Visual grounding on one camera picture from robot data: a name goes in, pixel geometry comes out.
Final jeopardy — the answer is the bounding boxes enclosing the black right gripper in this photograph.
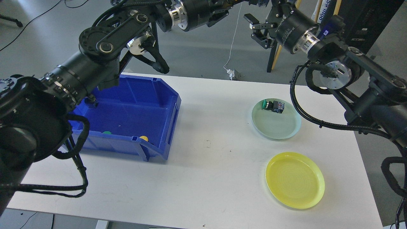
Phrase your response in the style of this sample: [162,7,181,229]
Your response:
[243,0,319,54]

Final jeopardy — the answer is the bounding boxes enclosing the green push button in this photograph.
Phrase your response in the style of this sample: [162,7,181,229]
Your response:
[261,100,285,114]

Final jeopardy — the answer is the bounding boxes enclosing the light green plate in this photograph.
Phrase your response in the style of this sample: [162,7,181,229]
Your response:
[251,98,301,141]

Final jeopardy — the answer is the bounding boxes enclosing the yellow plate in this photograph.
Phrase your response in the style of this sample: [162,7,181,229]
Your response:
[265,152,326,210]

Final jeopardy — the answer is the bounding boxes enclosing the black cabinet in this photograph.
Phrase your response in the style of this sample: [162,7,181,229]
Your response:
[320,0,405,54]

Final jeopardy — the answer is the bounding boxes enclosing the blue plastic storage bin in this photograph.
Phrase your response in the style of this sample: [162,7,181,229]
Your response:
[73,74,182,161]

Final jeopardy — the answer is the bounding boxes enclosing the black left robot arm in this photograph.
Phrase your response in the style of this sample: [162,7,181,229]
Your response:
[1,0,240,213]

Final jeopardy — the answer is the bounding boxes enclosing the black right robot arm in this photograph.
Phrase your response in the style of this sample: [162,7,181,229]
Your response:
[244,0,406,229]

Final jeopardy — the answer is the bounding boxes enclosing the yellow button front corner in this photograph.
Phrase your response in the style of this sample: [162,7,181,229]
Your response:
[139,136,149,142]

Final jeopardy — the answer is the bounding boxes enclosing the white printed bag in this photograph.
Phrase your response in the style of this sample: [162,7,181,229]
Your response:
[311,0,331,24]

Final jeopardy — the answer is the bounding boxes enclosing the black tripod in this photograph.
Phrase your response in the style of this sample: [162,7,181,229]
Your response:
[150,22,170,74]
[263,0,288,73]

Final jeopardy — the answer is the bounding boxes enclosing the black tripod right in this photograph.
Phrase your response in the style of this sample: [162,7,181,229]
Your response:
[263,0,288,73]

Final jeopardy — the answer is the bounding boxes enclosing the white cable with plug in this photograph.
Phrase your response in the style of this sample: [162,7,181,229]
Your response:
[223,0,244,80]

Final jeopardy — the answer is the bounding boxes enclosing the black tripod left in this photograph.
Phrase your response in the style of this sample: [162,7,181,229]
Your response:
[150,22,170,74]

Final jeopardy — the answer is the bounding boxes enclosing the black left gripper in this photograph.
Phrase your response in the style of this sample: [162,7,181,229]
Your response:
[178,0,244,31]

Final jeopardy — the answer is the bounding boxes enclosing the yellow button far left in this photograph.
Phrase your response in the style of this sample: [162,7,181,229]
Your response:
[84,97,98,108]

